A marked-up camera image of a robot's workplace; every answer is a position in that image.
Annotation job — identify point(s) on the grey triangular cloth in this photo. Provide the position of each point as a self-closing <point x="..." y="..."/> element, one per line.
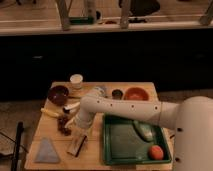
<point x="46" y="152"/>

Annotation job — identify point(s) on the orange ball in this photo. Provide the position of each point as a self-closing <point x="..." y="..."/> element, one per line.
<point x="155" y="152"/>

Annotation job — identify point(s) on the green cucumber toy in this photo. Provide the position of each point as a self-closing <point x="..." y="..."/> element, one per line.
<point x="144" y="131"/>

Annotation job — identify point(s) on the white paper cup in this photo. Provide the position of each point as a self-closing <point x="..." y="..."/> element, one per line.
<point x="76" y="81"/>

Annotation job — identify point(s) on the orange bowl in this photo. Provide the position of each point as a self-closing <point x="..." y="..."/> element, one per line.
<point x="136" y="93"/>

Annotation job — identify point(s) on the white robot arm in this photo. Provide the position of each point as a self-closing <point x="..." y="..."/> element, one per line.
<point x="192" y="121"/>

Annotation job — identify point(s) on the dark red bowl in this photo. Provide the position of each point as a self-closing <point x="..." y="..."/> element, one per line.
<point x="58" y="95"/>

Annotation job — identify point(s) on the yellow banana toy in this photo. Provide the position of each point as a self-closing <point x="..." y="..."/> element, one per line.
<point x="50" y="113"/>

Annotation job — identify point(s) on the small dark metal cup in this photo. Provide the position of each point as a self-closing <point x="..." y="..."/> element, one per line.
<point x="117" y="94"/>

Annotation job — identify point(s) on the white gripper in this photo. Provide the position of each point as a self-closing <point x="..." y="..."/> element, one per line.
<point x="77" y="131"/>

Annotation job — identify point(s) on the black pole stand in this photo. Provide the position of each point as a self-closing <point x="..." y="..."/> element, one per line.
<point x="15" y="157"/>

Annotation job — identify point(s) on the white handled brush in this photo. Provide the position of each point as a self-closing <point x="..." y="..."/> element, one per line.
<point x="67" y="108"/>

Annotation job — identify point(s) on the dark red grape bunch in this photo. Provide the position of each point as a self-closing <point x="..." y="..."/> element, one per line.
<point x="61" y="122"/>

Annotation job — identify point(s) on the green plastic tray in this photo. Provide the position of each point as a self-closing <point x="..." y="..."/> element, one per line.
<point x="122" y="145"/>

